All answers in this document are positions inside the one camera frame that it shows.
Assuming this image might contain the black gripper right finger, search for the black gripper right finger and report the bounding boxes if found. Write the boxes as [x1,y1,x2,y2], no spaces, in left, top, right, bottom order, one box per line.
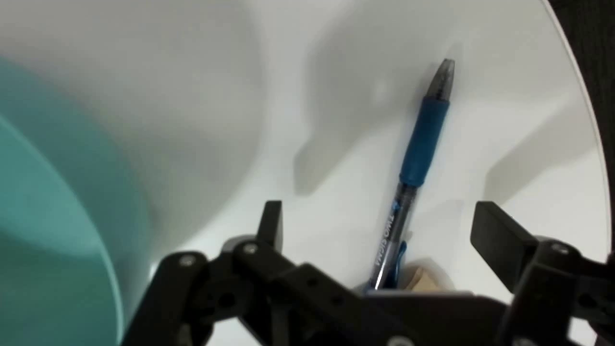
[469,199,615,346]

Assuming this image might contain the blue ballpoint pen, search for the blue ballpoint pen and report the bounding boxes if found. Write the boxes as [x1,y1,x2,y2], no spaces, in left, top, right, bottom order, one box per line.
[365,55,458,294]

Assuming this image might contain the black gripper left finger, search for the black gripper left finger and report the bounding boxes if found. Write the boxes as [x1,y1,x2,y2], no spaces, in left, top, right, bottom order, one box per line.
[121,199,400,346]

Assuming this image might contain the teal plastic bowl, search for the teal plastic bowl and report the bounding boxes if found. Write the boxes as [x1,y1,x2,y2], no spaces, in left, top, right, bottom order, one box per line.
[0,55,156,346]

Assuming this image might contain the large flat brown napkin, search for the large flat brown napkin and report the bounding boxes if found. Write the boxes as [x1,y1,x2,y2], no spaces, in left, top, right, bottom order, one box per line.
[402,257,458,294]

